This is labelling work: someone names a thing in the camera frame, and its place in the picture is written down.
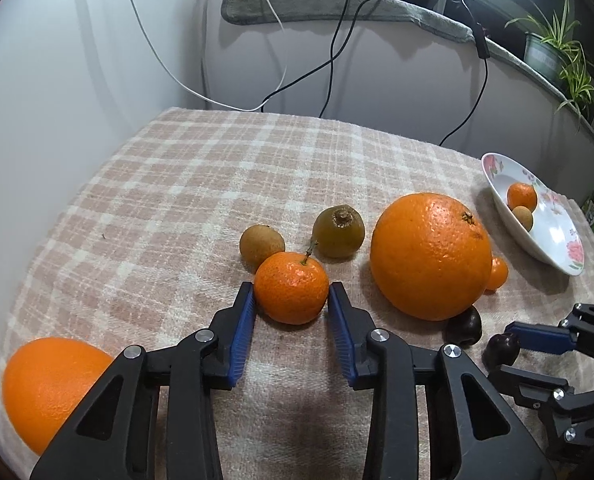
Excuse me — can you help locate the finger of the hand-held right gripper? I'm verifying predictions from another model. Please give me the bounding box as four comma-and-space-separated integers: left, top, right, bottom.
489, 364, 594, 461
504, 302, 594, 361

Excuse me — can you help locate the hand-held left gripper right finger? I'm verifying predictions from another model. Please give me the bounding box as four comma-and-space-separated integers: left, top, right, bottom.
328, 282, 558, 480

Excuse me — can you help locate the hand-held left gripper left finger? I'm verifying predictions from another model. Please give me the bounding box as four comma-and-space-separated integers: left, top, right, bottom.
30, 281, 258, 480

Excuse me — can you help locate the dark plum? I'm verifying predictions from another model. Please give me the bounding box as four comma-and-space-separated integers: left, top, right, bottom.
443, 305, 484, 348
483, 332, 522, 368

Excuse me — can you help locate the mandarin with stem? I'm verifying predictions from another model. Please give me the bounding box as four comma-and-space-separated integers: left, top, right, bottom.
253, 241, 330, 326

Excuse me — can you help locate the small kumquat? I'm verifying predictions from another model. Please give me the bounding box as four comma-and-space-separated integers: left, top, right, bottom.
483, 257, 510, 292

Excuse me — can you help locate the brown longan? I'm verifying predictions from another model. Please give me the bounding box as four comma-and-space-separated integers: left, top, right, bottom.
239, 225, 286, 275

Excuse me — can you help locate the brown-green round fruit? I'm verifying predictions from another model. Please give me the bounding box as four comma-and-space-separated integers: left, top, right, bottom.
311, 204, 366, 260

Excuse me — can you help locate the white floral bowl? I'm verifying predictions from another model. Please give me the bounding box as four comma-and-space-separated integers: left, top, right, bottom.
480, 152, 586, 277

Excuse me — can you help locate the large orange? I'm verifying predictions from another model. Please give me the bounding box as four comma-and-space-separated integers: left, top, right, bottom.
369, 192, 494, 322

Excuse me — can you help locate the pale longan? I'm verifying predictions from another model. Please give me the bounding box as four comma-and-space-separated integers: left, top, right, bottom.
511, 205, 534, 232

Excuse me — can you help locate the small mandarin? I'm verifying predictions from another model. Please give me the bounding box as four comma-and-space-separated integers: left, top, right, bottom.
506, 182, 538, 212

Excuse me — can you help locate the plaid tablecloth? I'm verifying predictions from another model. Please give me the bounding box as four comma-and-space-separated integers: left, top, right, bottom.
0, 106, 594, 480

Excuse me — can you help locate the spider plant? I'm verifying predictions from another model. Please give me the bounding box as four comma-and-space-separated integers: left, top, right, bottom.
497, 0, 594, 121

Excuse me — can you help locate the plant pot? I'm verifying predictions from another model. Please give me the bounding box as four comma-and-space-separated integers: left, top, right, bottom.
524, 32, 568, 83

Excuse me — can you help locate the grey windowsill mat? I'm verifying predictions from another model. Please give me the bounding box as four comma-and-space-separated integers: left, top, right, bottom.
220, 0, 594, 136

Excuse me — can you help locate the black cable with inline switch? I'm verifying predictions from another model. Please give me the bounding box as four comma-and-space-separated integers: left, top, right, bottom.
438, 0, 492, 147

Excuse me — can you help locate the white cable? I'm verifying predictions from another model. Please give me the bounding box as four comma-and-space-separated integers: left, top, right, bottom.
121, 0, 289, 112

